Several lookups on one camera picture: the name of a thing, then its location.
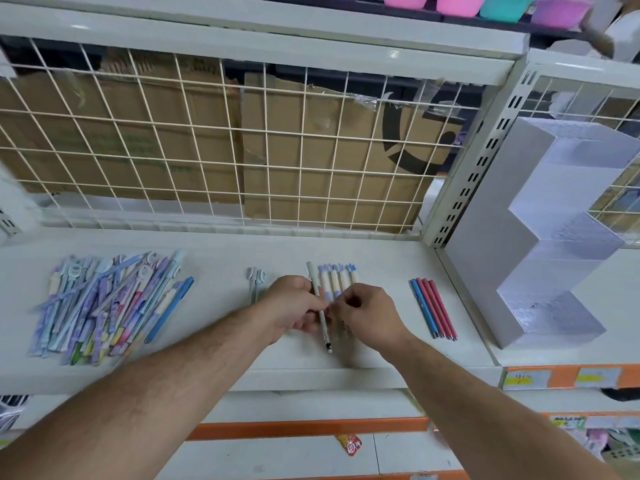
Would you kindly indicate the white pen with black tip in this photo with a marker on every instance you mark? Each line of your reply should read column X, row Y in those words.
column 312, row 274

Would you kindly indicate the green and yellow price label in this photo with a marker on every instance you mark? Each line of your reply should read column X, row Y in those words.
column 567, row 422

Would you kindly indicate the slim pink pen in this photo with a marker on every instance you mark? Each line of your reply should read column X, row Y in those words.
column 438, row 309
column 444, row 309
column 431, row 309

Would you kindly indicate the person's left hand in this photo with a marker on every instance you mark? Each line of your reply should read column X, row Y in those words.
column 285, row 302

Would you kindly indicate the brown cardboard sheet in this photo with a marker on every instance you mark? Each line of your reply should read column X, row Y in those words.
column 125, row 144

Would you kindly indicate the cardboard sheet with black print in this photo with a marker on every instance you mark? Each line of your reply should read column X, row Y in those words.
column 325, row 159

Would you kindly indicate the person's right forearm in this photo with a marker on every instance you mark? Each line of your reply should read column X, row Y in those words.
column 480, row 419

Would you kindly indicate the person's right thumb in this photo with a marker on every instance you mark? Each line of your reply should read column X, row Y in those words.
column 346, row 314

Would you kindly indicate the white slotted shelf upright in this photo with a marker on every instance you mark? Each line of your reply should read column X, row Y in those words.
column 480, row 159

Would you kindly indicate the white capped pen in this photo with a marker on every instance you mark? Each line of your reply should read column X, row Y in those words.
column 260, row 280
column 252, row 279

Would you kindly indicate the long orange price rail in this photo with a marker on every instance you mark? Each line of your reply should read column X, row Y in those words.
column 300, row 428

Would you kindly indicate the pile of pastel patterned pens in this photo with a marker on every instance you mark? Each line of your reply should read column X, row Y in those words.
column 95, row 304

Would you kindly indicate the slim blue pen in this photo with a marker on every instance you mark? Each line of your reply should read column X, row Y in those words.
column 424, row 309

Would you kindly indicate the cream pen with purple cap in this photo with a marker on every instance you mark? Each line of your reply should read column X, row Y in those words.
column 347, row 275
column 341, row 277
column 353, row 274
column 334, row 279
column 325, row 279

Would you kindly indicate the person's left forearm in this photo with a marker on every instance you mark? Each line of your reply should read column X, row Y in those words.
column 130, row 394

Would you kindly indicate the person's left thumb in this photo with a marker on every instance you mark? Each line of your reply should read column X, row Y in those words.
column 310, row 317

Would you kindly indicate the teal plastic basket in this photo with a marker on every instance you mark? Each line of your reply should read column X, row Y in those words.
column 506, row 7

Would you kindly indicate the black striped packet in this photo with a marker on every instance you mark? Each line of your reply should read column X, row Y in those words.
column 12, row 409

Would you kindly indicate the white stepped display stand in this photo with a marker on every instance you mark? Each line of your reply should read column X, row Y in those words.
column 490, row 234

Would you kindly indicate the white metal shelf board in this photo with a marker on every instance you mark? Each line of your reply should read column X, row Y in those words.
column 250, row 39

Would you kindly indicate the purple plastic basket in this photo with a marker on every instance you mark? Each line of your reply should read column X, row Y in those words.
column 560, row 12

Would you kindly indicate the red snack packet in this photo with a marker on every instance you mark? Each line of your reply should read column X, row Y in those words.
column 350, row 444

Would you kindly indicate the person's right hand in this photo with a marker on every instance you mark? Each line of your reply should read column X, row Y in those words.
column 372, row 314

